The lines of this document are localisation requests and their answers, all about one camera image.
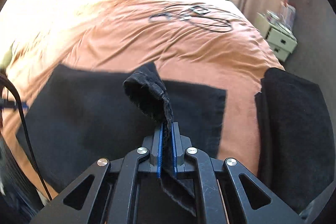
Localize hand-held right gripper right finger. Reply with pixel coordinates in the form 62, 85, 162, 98
171, 122, 305, 224

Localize beige blanket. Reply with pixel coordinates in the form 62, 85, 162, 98
5, 0, 139, 56

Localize white drawer cabinet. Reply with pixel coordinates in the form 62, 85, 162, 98
256, 11, 298, 62

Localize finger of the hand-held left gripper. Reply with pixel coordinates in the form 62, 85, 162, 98
0, 98, 29, 112

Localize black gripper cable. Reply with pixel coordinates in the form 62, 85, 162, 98
0, 69, 53, 201

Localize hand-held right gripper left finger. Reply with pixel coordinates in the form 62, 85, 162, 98
30, 124, 164, 224

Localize small black device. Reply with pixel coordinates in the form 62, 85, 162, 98
189, 6, 210, 16

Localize orange blanket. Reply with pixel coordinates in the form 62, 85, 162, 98
0, 0, 286, 203

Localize folded black pants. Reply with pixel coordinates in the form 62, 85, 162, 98
255, 68, 336, 214

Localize black looped cord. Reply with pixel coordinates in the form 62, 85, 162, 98
149, 12, 172, 23

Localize black pants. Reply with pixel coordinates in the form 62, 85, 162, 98
255, 68, 336, 214
16, 63, 227, 216

